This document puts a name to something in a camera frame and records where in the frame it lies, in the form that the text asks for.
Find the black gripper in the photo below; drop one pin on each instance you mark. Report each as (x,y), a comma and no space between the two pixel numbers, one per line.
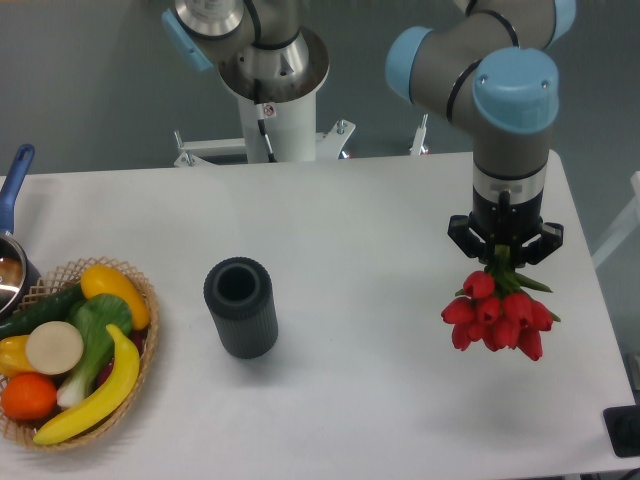
(500,222)

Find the red tulip bouquet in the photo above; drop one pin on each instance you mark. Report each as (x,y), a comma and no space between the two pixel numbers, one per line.
(494,306)

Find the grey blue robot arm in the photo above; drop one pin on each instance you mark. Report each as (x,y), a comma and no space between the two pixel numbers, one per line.
(488,76)

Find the dark grey ribbed vase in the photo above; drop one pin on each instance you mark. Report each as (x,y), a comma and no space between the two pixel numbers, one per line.
(238,293)

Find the black device at edge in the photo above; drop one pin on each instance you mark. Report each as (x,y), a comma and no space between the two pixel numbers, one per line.
(622,424)

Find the red fruit in basket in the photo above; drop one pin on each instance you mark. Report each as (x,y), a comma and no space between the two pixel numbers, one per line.
(138,339)

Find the yellow banana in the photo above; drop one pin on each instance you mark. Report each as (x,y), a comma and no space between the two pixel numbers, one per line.
(103,401)

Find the green bok choy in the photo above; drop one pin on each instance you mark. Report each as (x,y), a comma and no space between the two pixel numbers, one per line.
(91,318)

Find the green cucumber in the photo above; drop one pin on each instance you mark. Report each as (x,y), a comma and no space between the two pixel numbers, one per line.
(54,307)

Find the beige round disc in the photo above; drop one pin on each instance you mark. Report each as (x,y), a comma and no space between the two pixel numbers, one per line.
(54,348)

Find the orange fruit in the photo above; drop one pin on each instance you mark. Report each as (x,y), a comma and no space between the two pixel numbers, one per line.
(29,396)

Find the yellow bell pepper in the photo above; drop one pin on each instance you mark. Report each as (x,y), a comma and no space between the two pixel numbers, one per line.
(13,359)

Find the woven wicker basket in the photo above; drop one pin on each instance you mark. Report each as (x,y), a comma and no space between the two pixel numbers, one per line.
(60,279)

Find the white frame at right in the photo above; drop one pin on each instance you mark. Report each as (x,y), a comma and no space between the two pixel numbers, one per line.
(623,225)

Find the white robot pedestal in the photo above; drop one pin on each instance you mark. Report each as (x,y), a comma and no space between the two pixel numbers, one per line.
(275,90)

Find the blue handled saucepan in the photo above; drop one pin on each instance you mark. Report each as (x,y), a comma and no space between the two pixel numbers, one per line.
(18,274)

